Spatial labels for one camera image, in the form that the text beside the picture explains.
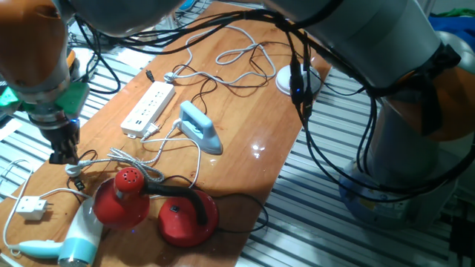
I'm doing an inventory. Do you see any white and blue hair dryer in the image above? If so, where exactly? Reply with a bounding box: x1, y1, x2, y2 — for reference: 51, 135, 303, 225
7, 198, 104, 267

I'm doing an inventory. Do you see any braided iron cord round plug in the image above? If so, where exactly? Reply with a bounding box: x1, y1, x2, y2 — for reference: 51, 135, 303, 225
65, 117, 183, 183

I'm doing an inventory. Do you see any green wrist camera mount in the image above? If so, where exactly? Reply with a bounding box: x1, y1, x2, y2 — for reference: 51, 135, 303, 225
0, 81, 90, 114

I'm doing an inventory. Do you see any white paper sheet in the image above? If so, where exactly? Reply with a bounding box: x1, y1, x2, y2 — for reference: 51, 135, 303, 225
117, 47, 149, 70

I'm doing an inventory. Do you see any white rounded gadget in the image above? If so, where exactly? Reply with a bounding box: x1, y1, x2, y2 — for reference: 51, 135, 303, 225
70, 47, 98, 83

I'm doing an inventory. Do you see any thin black red-lamp cord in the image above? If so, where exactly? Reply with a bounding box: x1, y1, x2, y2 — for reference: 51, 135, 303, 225
65, 148, 270, 235

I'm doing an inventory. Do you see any white power strip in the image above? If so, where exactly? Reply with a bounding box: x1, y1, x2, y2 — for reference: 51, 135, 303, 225
119, 80, 176, 139

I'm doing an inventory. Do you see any blue plastic bag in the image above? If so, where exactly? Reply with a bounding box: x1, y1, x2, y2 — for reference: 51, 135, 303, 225
430, 14, 475, 45

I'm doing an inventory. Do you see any glossy wooden board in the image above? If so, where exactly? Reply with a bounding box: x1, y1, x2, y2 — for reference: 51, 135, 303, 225
0, 1, 333, 267

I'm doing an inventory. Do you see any white hair dryer cord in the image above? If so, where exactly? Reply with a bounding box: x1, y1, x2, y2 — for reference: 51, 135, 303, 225
0, 122, 203, 257

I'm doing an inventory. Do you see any white desk lamp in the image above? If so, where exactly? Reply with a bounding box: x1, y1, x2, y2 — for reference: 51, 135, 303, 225
275, 65, 322, 96

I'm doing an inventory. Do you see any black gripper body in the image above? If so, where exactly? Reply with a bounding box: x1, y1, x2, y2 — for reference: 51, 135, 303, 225
39, 118, 82, 156

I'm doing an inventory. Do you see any red desk lamp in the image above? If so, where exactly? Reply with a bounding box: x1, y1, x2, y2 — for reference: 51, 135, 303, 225
91, 166, 220, 248

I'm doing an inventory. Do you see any white square plug adapter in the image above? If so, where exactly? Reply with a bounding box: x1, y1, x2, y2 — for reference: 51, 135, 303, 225
15, 195, 53, 222

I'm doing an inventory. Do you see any thick white power strip cord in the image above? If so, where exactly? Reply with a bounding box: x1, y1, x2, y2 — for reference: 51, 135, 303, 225
163, 24, 278, 87

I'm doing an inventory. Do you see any thin black white-lamp cord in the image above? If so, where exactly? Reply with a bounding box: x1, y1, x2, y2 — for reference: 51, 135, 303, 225
145, 39, 306, 114

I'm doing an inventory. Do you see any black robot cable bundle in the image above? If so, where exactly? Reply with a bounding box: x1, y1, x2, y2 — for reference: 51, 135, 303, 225
72, 7, 475, 203

